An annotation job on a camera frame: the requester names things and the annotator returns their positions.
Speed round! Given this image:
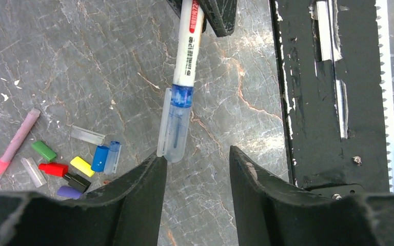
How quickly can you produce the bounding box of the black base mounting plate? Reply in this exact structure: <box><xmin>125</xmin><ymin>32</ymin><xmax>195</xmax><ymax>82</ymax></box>
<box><xmin>269</xmin><ymin>1</ymin><xmax>394</xmax><ymax>199</ymax></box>

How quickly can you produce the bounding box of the translucent blue pen cap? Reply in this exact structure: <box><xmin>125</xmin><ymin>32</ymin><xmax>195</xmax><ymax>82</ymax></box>
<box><xmin>104</xmin><ymin>141</ymin><xmax>122</xmax><ymax>175</ymax></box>

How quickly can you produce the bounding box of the white marker red label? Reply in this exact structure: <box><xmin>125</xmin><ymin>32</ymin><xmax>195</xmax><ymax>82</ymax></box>
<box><xmin>172</xmin><ymin>0</ymin><xmax>204</xmax><ymax>87</ymax></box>

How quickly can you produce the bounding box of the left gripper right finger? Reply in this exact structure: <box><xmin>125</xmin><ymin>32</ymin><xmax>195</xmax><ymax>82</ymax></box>
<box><xmin>229</xmin><ymin>146</ymin><xmax>394</xmax><ymax>245</ymax></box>

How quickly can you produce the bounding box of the green pen cap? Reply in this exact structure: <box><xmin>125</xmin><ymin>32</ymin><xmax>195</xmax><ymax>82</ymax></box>
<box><xmin>31</xmin><ymin>140</ymin><xmax>57</xmax><ymax>162</ymax></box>

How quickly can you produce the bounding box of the black pen cap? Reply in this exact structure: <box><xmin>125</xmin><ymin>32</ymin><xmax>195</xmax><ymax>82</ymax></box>
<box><xmin>63</xmin><ymin>173</ymin><xmax>91</xmax><ymax>193</ymax></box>

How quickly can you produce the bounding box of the purple pen cap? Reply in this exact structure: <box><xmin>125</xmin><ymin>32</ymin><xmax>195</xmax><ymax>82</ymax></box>
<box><xmin>56</xmin><ymin>186</ymin><xmax>82</xmax><ymax>199</ymax></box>

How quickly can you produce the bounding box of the pink marker pen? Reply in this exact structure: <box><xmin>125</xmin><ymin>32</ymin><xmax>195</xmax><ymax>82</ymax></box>
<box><xmin>0</xmin><ymin>108</ymin><xmax>41</xmax><ymax>179</ymax></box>

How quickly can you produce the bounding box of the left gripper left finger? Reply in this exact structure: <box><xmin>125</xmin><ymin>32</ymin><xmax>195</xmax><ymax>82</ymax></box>
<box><xmin>0</xmin><ymin>154</ymin><xmax>167</xmax><ymax>245</ymax></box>

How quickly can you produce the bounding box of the yellow pen cap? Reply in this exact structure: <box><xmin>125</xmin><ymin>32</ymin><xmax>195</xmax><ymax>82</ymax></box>
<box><xmin>70</xmin><ymin>156</ymin><xmax>95</xmax><ymax>177</ymax></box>

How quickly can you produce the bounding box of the solid blue pen cap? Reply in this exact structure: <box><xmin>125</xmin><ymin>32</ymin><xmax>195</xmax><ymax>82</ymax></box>
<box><xmin>91</xmin><ymin>146</ymin><xmax>109</xmax><ymax>172</ymax></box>

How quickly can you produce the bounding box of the clear blue-tinted pen cap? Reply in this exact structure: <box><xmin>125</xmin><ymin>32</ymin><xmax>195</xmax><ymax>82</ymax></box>
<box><xmin>156</xmin><ymin>85</ymin><xmax>193</xmax><ymax>163</ymax></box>

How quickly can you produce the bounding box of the slotted cable duct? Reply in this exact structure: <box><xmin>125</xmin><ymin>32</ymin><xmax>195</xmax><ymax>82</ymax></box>
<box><xmin>376</xmin><ymin>0</ymin><xmax>394</xmax><ymax>193</ymax></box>

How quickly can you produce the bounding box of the red pen cap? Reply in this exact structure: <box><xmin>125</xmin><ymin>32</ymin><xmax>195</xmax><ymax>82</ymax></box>
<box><xmin>38</xmin><ymin>162</ymin><xmax>69</xmax><ymax>177</ymax></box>

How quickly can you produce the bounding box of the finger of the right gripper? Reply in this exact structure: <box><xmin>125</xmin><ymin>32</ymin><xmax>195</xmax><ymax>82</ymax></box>
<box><xmin>180</xmin><ymin>0</ymin><xmax>238</xmax><ymax>37</ymax></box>

